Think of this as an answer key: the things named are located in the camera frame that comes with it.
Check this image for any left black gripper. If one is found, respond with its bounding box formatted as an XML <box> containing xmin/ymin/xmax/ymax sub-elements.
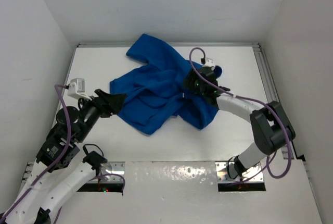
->
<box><xmin>76</xmin><ymin>87</ymin><xmax>127</xmax><ymax>140</ymax></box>

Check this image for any blue zip jacket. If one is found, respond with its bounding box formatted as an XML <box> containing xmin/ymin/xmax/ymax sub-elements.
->
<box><xmin>109</xmin><ymin>34</ymin><xmax>218</xmax><ymax>135</ymax></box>

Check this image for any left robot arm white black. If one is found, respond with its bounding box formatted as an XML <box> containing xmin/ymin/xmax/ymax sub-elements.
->
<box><xmin>1</xmin><ymin>85</ymin><xmax>127</xmax><ymax>223</ymax></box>

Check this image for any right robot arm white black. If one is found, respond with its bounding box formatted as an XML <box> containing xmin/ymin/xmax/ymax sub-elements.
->
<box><xmin>183</xmin><ymin>66</ymin><xmax>296</xmax><ymax>180</ymax></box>

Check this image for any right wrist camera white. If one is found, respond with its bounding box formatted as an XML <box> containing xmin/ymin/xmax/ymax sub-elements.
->
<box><xmin>201</xmin><ymin>57</ymin><xmax>215</xmax><ymax>69</ymax></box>

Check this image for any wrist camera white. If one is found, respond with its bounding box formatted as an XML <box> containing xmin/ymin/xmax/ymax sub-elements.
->
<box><xmin>201</xmin><ymin>57</ymin><xmax>215</xmax><ymax>69</ymax></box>
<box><xmin>67</xmin><ymin>78</ymin><xmax>91</xmax><ymax>100</ymax></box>

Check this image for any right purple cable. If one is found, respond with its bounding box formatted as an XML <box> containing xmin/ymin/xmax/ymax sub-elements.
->
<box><xmin>189</xmin><ymin>47</ymin><xmax>292</xmax><ymax>183</ymax></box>

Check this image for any purple cable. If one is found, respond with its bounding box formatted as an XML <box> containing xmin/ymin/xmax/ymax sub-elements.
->
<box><xmin>0</xmin><ymin>83</ymin><xmax>127</xmax><ymax>224</ymax></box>
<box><xmin>189</xmin><ymin>47</ymin><xmax>292</xmax><ymax>183</ymax></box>

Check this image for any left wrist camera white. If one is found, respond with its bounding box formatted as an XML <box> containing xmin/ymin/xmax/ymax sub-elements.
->
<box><xmin>67</xmin><ymin>78</ymin><xmax>91</xmax><ymax>100</ymax></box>

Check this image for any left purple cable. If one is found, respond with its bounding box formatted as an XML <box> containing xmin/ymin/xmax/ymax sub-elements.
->
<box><xmin>0</xmin><ymin>83</ymin><xmax>127</xmax><ymax>224</ymax></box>

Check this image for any aluminium frame rail back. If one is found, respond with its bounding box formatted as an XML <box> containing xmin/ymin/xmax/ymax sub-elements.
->
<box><xmin>76</xmin><ymin>42</ymin><xmax>261</xmax><ymax>49</ymax></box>

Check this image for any aluminium frame rail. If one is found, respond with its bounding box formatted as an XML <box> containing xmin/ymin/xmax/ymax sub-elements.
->
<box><xmin>76</xmin><ymin>42</ymin><xmax>261</xmax><ymax>49</ymax></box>
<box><xmin>253</xmin><ymin>44</ymin><xmax>296</xmax><ymax>159</ymax></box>

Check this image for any aluminium frame rail right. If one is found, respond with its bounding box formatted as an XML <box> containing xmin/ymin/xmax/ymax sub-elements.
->
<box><xmin>253</xmin><ymin>44</ymin><xmax>296</xmax><ymax>159</ymax></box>

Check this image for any metal base plate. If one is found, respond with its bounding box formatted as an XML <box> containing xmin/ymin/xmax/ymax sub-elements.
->
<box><xmin>24</xmin><ymin>160</ymin><xmax>265</xmax><ymax>183</ymax></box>

